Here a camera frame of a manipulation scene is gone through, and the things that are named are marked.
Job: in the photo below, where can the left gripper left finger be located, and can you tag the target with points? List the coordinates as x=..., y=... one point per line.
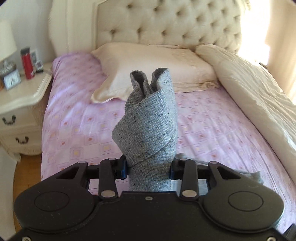
x=110, y=170

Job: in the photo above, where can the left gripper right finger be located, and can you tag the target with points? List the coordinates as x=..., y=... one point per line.
x=185, y=170

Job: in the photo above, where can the grey tweed pants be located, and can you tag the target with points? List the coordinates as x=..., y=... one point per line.
x=147, y=133

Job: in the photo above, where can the pink patterned bed sheet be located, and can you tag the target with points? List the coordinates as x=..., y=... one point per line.
x=211, y=127

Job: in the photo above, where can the cream duvet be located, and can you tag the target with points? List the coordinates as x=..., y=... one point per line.
x=259, y=96

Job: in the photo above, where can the cream pillow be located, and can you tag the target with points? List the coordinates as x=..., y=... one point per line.
x=188, y=71

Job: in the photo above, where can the cream nightstand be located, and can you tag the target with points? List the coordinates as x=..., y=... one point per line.
x=22, y=114

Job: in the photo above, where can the small digital clock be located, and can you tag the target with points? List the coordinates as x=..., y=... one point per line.
x=39, y=66

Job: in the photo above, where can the white alarm clock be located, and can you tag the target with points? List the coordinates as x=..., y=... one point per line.
x=12, y=80

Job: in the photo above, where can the red water bottle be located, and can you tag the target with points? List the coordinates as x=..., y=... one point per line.
x=27, y=63

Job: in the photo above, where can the tufted cream headboard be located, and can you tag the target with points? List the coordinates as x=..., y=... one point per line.
x=176, y=23

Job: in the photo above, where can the white table lamp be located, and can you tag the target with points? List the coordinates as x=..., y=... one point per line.
x=8, y=48

